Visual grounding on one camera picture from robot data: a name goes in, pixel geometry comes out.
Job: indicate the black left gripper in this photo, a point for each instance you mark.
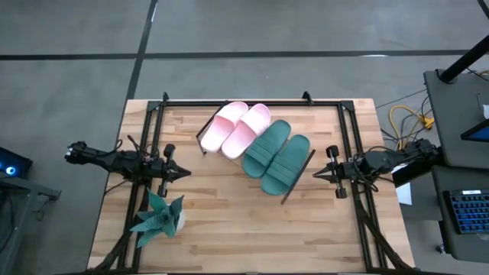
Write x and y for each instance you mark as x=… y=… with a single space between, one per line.
x=164 y=170

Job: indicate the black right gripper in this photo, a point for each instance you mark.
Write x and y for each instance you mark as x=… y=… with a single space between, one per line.
x=340 y=171

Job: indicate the wooden shelf black metal frame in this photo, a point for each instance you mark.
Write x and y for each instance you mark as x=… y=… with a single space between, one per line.
x=296 y=179

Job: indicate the green rubber slide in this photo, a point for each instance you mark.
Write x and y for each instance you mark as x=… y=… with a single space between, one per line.
x=265 y=149
x=284 y=166

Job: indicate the pink rubber slide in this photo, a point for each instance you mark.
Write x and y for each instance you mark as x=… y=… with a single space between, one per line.
x=244 y=133
x=221 y=128

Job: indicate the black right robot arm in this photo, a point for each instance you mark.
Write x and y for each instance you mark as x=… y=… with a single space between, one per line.
x=382 y=160

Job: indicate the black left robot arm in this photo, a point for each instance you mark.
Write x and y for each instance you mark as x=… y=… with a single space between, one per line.
x=114 y=162

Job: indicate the green artificial plant white pot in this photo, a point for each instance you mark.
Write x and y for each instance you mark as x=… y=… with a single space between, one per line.
x=162 y=221

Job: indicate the white paper sheet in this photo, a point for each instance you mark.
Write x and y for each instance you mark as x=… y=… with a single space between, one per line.
x=404 y=195

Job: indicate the black flat box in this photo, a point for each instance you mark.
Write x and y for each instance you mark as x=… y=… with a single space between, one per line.
x=412 y=175

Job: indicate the backlit black keyboard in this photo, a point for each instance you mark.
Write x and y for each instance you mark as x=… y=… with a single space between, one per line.
x=470 y=212

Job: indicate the grey metal stand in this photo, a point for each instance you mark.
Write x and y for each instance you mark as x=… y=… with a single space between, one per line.
x=23 y=187

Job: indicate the grey desk with keyboard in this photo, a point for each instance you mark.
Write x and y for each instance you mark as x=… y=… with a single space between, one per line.
x=466 y=248

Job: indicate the tablet with blue screen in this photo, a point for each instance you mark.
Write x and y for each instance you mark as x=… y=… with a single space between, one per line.
x=479 y=133

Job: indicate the black device blue light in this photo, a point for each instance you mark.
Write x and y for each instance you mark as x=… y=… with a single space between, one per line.
x=19 y=164

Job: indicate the black round pole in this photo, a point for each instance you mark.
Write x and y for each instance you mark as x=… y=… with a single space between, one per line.
x=462 y=61

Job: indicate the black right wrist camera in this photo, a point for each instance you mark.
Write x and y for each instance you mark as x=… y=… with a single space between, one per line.
x=332 y=151

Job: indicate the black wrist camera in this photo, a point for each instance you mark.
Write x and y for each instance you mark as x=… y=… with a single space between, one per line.
x=169 y=150
x=332 y=151

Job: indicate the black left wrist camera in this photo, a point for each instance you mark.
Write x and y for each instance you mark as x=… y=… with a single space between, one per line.
x=169 y=150

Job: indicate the black metal table frame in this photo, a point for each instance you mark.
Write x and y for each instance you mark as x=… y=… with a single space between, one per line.
x=324 y=103

